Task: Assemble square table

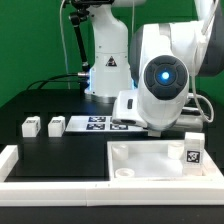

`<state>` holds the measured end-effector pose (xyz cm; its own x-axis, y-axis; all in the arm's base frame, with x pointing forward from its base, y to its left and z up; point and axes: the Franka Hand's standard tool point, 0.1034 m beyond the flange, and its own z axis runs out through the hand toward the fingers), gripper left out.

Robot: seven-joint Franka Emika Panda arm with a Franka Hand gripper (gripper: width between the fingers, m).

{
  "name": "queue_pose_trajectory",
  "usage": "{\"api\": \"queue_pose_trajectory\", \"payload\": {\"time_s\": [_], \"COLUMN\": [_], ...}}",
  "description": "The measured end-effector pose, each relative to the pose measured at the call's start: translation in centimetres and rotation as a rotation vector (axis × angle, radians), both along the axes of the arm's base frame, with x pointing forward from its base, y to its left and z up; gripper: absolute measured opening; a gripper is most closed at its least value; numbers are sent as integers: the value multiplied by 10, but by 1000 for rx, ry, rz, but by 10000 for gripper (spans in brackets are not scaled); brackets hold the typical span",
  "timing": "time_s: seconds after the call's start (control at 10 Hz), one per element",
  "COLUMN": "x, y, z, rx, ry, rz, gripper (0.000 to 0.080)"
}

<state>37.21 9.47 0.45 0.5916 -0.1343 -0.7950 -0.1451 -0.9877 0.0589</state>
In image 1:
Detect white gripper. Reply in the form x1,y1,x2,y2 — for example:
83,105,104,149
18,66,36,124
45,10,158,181
112,90,203,132

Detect white square tabletop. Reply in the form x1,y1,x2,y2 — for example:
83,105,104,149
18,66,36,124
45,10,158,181
107,140,224,181

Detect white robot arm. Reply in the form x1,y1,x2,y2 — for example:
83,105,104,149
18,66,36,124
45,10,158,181
85,0,224,132

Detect white marker plate with tags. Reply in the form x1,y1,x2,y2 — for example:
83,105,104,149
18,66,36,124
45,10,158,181
66,116,145,132

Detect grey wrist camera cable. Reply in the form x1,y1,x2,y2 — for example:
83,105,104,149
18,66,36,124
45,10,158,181
186,0,224,124

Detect black cables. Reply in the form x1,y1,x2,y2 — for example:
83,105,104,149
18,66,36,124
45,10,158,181
26,71,90,91

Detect white cable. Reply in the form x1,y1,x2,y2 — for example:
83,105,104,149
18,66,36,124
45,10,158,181
59,0,72,90

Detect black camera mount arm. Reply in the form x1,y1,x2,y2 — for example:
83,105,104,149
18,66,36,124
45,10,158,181
67,0,114,72

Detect white U-shaped fence wall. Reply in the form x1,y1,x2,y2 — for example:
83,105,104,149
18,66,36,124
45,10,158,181
0,145,224,206

